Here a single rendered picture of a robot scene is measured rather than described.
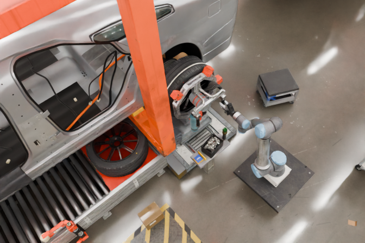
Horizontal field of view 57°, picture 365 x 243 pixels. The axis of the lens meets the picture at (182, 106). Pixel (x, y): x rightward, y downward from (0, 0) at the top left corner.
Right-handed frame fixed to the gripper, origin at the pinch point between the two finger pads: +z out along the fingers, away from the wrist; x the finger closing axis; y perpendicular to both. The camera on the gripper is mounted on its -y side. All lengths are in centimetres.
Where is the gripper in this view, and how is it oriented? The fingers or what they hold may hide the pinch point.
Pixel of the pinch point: (221, 101)
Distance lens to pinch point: 344.3
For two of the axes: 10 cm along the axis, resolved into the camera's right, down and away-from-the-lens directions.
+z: -6.3, -6.2, 4.6
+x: 7.7, -5.5, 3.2
